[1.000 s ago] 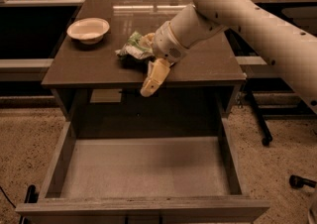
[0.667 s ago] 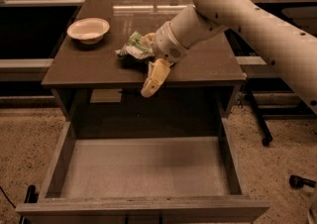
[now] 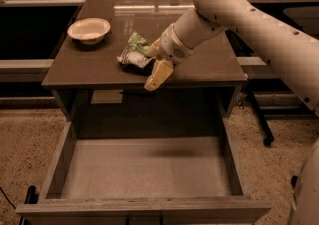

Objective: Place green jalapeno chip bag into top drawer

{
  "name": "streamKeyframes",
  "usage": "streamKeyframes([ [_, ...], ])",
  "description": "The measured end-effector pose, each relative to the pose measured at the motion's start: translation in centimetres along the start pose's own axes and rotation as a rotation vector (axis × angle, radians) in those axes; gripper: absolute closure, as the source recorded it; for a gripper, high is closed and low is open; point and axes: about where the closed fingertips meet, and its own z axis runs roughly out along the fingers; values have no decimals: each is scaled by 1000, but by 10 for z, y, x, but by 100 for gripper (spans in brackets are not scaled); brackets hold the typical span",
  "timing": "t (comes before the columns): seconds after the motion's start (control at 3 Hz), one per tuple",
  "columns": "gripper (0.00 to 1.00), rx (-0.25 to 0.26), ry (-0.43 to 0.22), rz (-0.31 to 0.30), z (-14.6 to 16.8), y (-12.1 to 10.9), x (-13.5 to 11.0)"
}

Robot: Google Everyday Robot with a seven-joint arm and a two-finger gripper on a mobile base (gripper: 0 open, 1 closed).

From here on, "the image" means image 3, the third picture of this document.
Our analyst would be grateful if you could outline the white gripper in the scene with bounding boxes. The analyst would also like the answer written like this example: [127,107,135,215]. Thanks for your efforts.
[144,24,193,91]

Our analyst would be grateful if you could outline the green jalapeno chip bag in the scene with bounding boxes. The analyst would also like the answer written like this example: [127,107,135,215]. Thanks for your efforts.
[117,32,152,69]

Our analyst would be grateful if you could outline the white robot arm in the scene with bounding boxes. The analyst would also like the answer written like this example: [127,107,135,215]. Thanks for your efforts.
[144,0,319,112]

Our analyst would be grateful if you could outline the grey cabinet with counter top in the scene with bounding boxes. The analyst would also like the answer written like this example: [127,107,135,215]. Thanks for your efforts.
[42,0,246,139]

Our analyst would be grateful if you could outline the open grey top drawer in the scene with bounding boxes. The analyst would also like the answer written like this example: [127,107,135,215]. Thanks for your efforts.
[17,118,271,225]

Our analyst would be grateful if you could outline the white paper bowl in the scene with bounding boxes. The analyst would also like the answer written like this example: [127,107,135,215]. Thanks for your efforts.
[67,18,111,45]

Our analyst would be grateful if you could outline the black chair leg with caster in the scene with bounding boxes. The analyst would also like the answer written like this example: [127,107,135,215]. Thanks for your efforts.
[247,91,274,147]

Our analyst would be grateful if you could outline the black caster bottom left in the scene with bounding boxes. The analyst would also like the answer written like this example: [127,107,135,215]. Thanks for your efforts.
[18,185,38,225]

